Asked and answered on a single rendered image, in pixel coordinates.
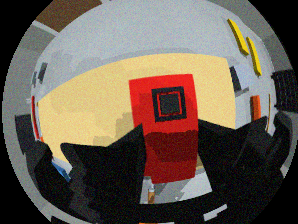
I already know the blue shallow tray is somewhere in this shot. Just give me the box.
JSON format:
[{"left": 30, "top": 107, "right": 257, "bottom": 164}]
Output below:
[{"left": 52, "top": 163, "right": 71, "bottom": 183}]

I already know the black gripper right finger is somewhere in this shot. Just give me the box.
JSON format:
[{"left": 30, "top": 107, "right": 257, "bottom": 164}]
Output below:
[{"left": 197, "top": 115, "right": 267, "bottom": 190}]

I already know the awl with brown wooden handle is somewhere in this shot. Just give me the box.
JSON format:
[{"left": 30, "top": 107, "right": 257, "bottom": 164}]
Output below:
[{"left": 148, "top": 184, "right": 156, "bottom": 204}]

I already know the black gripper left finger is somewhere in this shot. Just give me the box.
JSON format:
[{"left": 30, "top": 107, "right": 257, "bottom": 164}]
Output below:
[{"left": 60, "top": 123, "right": 146, "bottom": 204}]

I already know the yellow flat bar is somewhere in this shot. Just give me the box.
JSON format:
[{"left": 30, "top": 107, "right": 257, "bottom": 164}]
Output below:
[
  {"left": 227, "top": 18, "right": 250, "bottom": 56},
  {"left": 246, "top": 36, "right": 262, "bottom": 76}
]

